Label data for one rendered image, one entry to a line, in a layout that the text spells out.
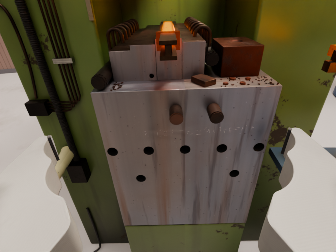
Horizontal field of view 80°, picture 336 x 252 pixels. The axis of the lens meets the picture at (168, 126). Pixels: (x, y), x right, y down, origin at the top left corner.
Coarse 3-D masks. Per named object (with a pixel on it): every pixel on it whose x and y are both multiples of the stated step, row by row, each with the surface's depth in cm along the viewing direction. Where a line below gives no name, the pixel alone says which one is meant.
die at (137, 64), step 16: (144, 32) 58; (112, 48) 44; (128, 48) 44; (144, 48) 41; (192, 48) 41; (112, 64) 43; (128, 64) 43; (144, 64) 43; (160, 64) 43; (176, 64) 43; (192, 64) 43; (128, 80) 45; (144, 80) 45
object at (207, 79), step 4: (192, 76) 42; (196, 76) 42; (200, 76) 42; (204, 76) 42; (208, 76) 42; (192, 80) 43; (196, 80) 41; (200, 80) 40; (204, 80) 40; (208, 80) 40; (212, 80) 40; (200, 84) 41; (204, 84) 40; (208, 84) 40; (212, 84) 41
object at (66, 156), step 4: (64, 148) 70; (68, 148) 70; (60, 152) 69; (64, 152) 68; (68, 152) 69; (60, 156) 67; (64, 156) 67; (68, 156) 68; (72, 156) 70; (60, 160) 65; (64, 160) 66; (68, 160) 67; (56, 164) 63; (60, 164) 64; (64, 164) 65; (68, 164) 67; (56, 168) 62; (60, 168) 63; (64, 168) 65; (60, 172) 62; (60, 176) 62
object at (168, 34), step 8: (168, 24) 57; (160, 32) 38; (168, 32) 38; (176, 32) 38; (160, 40) 31; (168, 40) 31; (176, 40) 31; (160, 48) 40; (168, 48) 31; (176, 48) 40; (160, 56) 32; (168, 56) 32; (176, 56) 32
